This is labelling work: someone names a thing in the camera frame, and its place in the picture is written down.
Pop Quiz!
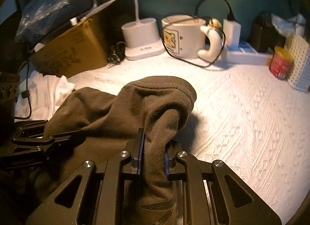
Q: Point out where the dark brown t-shirt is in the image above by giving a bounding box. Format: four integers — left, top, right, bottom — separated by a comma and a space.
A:
34, 76, 196, 224

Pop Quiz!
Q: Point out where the white t-shirt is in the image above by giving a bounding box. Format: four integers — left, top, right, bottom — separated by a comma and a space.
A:
15, 71, 76, 120

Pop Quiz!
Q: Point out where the cardboard box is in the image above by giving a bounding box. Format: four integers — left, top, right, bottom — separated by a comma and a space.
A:
30, 14, 110, 78

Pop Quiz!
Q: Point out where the tablet screen with plastic bag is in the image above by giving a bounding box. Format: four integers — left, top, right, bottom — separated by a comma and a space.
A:
15, 0, 116, 46

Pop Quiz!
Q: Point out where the white perforated plastic basket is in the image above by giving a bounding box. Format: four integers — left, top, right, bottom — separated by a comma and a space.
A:
284, 35, 309, 92

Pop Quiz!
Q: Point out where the red can yellow lid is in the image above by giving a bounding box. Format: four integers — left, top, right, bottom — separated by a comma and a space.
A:
269, 46, 294, 80

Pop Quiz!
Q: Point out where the white power strip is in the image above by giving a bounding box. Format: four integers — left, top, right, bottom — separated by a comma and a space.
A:
221, 42, 273, 66

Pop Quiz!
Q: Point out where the white desk lamp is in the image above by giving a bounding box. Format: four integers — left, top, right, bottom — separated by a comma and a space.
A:
121, 0, 164, 61

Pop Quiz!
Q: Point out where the black power adapter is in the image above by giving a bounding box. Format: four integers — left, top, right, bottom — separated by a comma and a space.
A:
247, 12, 286, 53

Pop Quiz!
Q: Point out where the white usb charger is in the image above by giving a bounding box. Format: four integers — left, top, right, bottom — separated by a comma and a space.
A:
223, 19, 241, 50

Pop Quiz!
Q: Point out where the white cartoon mug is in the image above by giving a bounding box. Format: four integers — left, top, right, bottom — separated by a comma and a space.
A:
161, 15, 223, 63

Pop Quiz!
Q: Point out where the white crumpled tissue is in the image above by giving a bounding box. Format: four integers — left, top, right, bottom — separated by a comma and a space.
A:
271, 14, 307, 38

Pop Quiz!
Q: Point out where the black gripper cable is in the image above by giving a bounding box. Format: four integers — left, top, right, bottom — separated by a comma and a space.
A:
14, 59, 33, 121

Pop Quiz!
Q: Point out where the black coiled cable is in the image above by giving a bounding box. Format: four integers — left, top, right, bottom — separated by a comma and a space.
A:
107, 41, 127, 65

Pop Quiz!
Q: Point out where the black cable over mug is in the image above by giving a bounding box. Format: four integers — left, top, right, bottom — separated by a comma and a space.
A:
161, 16, 227, 68

